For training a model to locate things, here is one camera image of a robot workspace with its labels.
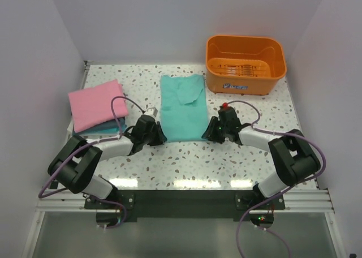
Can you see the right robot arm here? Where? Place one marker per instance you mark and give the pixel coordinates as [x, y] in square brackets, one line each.
[293, 158]

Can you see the folded dark teal t-shirt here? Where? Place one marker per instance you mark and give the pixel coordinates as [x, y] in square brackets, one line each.
[111, 123]

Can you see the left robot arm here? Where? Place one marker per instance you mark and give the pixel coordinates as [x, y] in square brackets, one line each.
[75, 165]

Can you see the mint green t-shirt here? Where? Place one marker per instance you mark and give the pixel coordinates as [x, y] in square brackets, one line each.
[184, 114]

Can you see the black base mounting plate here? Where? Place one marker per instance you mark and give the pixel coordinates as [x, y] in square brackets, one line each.
[202, 204]

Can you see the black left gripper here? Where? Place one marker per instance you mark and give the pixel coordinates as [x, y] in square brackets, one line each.
[160, 136]

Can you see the folded pink t-shirt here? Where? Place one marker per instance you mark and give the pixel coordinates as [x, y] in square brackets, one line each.
[93, 106]

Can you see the orange plastic basket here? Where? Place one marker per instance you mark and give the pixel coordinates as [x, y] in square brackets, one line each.
[243, 64]

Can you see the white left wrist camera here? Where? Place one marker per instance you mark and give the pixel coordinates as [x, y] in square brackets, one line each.
[152, 112]

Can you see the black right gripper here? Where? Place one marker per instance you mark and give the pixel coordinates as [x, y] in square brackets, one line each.
[210, 134]

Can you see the folded turquoise t-shirt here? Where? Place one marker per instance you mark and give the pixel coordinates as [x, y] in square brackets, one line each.
[99, 132]

